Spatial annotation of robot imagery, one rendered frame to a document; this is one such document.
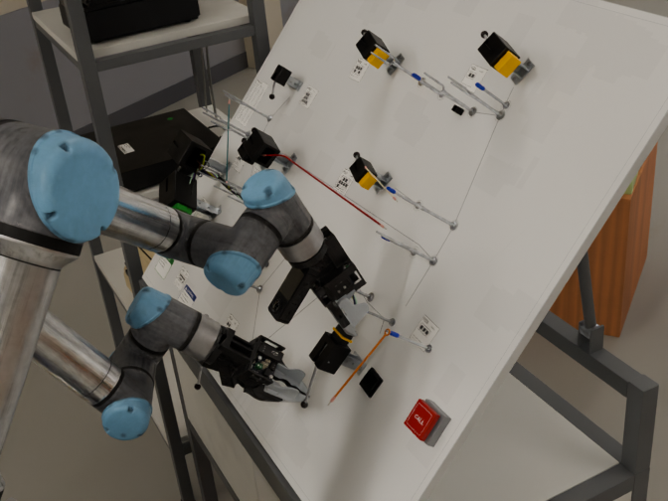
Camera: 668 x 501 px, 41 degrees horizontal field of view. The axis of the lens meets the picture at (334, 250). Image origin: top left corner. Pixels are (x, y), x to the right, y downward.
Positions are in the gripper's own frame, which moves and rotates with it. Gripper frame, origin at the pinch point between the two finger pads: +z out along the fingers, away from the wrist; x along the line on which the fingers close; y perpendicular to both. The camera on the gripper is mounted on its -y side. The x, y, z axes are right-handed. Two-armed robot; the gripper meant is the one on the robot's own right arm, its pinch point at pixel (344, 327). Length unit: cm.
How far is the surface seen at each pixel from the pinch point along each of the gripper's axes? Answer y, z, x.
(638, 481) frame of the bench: 28, 52, -29
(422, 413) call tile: 1.6, 3.5, -22.9
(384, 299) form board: 9.0, 3.9, 3.8
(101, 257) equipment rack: -46, 45, 140
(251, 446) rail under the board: -28.5, 22.2, 11.3
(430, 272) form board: 17.9, -0.2, -2.1
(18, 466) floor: -113, 87, 131
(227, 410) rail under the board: -29.4, 22.3, 24.3
